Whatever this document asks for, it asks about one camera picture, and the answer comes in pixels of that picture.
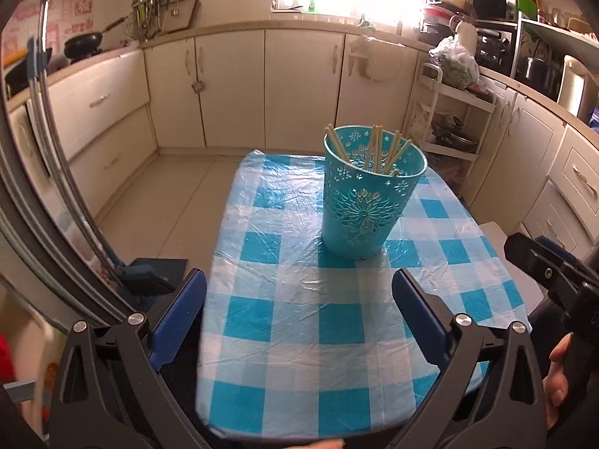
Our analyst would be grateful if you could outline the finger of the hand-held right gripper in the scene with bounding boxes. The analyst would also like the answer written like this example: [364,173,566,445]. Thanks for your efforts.
[536,236,577,263]
[504,233,586,293]

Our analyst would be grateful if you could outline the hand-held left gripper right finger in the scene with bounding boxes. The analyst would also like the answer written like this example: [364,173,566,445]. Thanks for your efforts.
[390,269,549,449]

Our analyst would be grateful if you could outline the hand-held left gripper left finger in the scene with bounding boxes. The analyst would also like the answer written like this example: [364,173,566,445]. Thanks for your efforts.
[49,269,209,449]

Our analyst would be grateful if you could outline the teal perforated plastic basket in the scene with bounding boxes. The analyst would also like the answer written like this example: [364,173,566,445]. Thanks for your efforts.
[322,124,428,260]

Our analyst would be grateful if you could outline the bundle of wooden chopsticks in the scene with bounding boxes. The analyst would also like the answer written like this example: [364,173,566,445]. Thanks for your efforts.
[325,124,415,177]

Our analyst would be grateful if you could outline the person's right hand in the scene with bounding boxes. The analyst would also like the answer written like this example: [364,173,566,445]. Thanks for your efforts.
[544,332,572,428]

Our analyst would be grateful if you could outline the blue dustpan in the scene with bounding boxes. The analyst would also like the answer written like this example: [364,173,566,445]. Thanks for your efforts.
[117,257,188,309]

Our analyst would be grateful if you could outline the blue checked plastic tablecloth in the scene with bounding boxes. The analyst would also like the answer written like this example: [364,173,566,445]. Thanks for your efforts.
[195,150,532,441]

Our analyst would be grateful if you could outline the pan with glass lid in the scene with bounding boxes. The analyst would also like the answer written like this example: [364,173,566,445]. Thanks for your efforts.
[431,122,479,148]

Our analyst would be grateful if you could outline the white electric kettle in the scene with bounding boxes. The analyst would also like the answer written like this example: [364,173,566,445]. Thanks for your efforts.
[558,55,588,115]

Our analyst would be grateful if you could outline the white kitchen trolley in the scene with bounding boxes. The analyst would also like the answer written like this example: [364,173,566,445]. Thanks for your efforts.
[406,63,497,197]

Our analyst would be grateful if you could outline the steel cooking pot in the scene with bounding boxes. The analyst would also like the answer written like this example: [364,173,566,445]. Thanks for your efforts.
[519,56,562,97]

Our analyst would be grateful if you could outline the plastic bag of greens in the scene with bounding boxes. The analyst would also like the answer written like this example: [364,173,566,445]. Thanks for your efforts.
[428,35,481,92]

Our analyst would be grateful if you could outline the black toaster oven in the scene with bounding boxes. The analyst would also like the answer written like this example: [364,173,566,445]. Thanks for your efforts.
[475,28,516,73]

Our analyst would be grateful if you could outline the white appliance shelf rack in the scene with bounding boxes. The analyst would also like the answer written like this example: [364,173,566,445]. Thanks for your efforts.
[510,12,599,117]

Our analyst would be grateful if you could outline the white thermos jug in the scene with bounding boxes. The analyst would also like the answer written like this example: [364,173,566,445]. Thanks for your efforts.
[451,21,478,48]

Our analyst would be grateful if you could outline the cream base cabinets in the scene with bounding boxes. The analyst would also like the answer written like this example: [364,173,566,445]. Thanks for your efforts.
[9,25,434,216]

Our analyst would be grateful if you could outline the white door-mounted holder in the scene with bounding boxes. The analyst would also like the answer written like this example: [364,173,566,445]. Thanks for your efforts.
[349,35,405,82]

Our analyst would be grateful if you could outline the black microwave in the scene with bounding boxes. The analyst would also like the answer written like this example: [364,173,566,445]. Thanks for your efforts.
[470,0,516,22]

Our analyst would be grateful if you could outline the stack of cookware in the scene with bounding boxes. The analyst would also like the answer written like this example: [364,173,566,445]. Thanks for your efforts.
[419,0,469,45]

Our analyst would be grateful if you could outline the black wok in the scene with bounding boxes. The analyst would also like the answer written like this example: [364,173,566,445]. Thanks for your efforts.
[64,16,127,59]

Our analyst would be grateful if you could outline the grey baking tray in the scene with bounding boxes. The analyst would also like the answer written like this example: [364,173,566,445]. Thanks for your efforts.
[166,0,202,33]

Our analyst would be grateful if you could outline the blue long-handled broom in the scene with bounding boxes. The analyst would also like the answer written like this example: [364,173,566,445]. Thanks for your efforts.
[25,35,171,296]

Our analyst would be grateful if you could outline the grey sliding door frame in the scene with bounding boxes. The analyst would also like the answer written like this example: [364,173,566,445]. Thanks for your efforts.
[0,0,155,328]

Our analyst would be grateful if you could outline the wall utensil rack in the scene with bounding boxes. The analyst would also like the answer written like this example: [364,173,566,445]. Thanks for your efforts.
[131,0,200,40]

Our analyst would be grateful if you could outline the pink patterned wall sticker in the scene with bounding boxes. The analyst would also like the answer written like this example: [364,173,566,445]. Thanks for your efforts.
[2,0,94,61]

